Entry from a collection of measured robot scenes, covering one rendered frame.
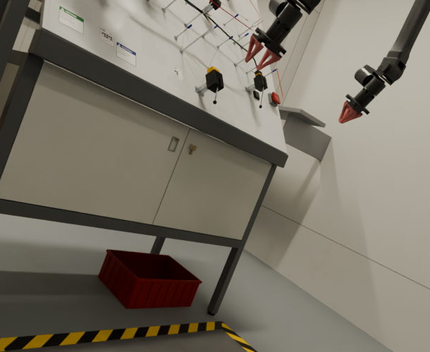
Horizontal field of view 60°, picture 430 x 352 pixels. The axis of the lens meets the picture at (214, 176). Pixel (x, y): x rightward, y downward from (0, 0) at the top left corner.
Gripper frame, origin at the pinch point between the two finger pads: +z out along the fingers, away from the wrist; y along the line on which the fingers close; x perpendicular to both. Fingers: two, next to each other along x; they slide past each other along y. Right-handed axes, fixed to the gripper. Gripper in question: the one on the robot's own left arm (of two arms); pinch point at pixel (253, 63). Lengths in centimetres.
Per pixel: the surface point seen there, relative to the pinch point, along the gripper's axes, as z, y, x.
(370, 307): 90, -187, 20
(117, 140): 43.0, 25.3, 2.3
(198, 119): 28.2, -0.4, -6.1
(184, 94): 23.7, 7.8, -10.3
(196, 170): 46.6, -11.5, -2.5
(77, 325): 101, 14, 34
